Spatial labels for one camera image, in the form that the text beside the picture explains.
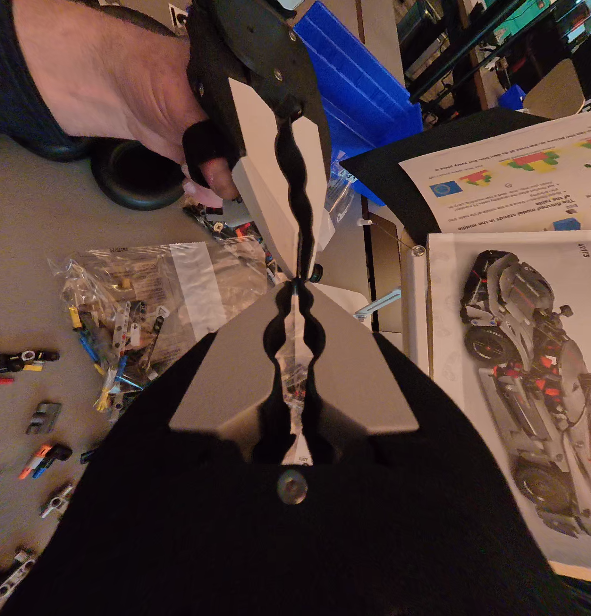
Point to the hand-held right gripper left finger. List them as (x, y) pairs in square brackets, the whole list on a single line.
[(218, 385)]

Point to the pile of clear parts bags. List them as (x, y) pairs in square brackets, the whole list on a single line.
[(228, 231)]

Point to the small black lego piece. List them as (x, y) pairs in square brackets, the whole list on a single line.
[(88, 456)]

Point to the orange lego pin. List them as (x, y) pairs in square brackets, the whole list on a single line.
[(35, 461)]

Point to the black curved lego piece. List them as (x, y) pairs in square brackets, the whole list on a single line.
[(47, 356)]

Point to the black metal post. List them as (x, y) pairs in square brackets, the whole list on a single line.
[(468, 53)]

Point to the small clear bag of pins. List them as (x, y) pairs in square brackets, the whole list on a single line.
[(194, 288)]

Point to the dark grey connector block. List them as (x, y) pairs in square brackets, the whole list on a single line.
[(44, 417)]

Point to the white lego instruction booklet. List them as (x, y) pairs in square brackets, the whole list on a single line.
[(516, 269)]

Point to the blue plastic bin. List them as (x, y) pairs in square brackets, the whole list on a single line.
[(362, 96)]

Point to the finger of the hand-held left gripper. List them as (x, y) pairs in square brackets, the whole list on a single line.
[(319, 192), (261, 168)]

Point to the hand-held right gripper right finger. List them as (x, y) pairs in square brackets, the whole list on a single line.
[(367, 385)]

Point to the large black rubber tire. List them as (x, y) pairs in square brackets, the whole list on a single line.
[(103, 187)]

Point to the person's left hand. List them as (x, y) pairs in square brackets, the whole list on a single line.
[(107, 82)]

